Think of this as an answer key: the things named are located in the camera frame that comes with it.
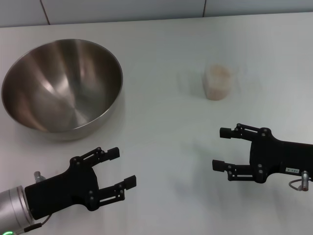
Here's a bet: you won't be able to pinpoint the large stainless steel bowl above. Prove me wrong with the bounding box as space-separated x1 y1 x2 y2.
1 38 124 141

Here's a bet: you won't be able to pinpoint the left gripper cable with plug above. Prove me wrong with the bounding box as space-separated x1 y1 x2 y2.
23 171 52 232

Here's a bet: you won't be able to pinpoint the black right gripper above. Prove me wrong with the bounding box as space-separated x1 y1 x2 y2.
212 123 313 184

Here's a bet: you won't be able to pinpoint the white rice grains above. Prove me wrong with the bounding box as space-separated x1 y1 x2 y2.
205 64 232 100

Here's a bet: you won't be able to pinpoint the right gripper cable with plug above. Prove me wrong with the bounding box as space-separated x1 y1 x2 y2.
288 170 313 191

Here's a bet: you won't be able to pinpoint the clear plastic measuring cup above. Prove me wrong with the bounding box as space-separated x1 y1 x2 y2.
202 63 242 101

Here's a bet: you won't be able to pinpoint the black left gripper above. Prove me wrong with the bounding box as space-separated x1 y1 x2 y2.
24 146 137 220

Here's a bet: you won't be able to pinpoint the gripper cable with plug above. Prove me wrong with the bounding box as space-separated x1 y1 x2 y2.
288 170 313 191
23 171 52 232

